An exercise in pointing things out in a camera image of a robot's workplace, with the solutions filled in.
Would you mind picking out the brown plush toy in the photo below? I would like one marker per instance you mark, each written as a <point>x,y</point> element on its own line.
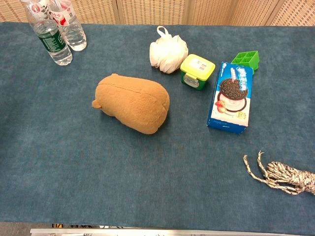
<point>133,103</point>

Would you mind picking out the red label water bottle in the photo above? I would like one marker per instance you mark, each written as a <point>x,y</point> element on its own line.
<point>73,32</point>

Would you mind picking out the green label water bottle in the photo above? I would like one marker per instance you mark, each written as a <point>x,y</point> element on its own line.
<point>51,41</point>

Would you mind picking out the white mesh bath sponge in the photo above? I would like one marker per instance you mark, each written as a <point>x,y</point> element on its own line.
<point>167,54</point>

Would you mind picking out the blue Oreo cookie box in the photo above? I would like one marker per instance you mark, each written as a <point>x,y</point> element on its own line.
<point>232,98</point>

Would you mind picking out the blue felt table cloth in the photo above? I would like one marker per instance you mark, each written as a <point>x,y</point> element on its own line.
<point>157,167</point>

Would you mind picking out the green plastic grid tray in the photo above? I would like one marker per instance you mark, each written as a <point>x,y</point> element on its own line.
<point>247,59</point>

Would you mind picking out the yellow lid green container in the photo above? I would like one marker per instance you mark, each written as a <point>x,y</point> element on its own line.
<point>196,71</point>

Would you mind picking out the silver metal rail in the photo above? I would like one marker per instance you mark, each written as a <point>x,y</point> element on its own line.
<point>157,232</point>

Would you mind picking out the woven folding screen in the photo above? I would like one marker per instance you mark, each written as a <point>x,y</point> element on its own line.
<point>172,11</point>

